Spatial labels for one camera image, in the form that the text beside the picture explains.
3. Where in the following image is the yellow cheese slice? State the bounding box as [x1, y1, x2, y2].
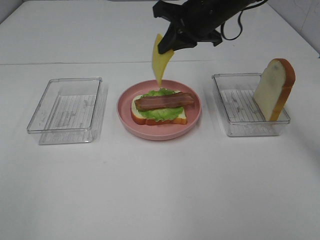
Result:
[151, 33, 174, 87]

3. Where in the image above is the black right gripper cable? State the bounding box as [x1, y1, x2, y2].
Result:
[219, 0, 268, 41]

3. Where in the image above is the right clear plastic tray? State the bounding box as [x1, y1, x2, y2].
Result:
[212, 73, 291, 137]

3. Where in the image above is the bread slice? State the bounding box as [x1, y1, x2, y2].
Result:
[131, 88, 187, 126]
[253, 58, 296, 122]

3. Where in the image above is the clear plastic tray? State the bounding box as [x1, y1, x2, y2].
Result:
[26, 77, 108, 145]
[212, 73, 291, 137]

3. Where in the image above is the left clear plastic tray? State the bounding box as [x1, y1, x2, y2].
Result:
[26, 77, 108, 145]

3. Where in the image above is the pink round plate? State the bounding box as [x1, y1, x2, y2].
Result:
[117, 79, 202, 141]

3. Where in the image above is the green lettuce leaf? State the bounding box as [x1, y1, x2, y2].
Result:
[131, 88, 187, 123]

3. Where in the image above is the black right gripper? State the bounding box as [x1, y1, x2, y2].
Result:
[152, 0, 253, 54]

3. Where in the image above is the bacon strip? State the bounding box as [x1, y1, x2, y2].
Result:
[141, 92, 195, 110]
[134, 98, 151, 112]

